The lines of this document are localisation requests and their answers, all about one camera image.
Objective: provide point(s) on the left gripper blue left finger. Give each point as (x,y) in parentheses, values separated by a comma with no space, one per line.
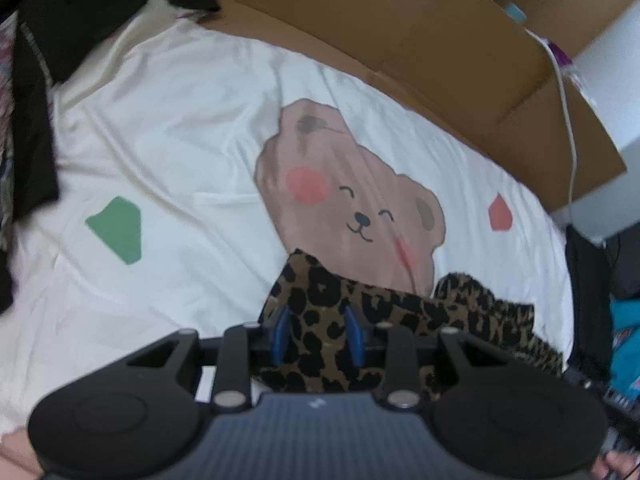
(238,351)

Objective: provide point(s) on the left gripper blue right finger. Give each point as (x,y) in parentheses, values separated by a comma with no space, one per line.
(393,348)

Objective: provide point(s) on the person's left hand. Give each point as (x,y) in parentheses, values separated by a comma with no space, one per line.
(624,465)

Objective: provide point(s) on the white bear print bedsheet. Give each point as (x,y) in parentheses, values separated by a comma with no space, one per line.
(184,155)

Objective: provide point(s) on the black folded garment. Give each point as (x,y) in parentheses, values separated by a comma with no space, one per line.
(590,280)

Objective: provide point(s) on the blue patterned storage bag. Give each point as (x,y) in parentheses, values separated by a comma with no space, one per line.
(626,347)

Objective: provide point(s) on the brown cardboard sheet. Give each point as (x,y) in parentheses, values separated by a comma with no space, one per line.
(462,63)

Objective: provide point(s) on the light blue bottle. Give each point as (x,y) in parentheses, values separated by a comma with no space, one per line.
(515,12)

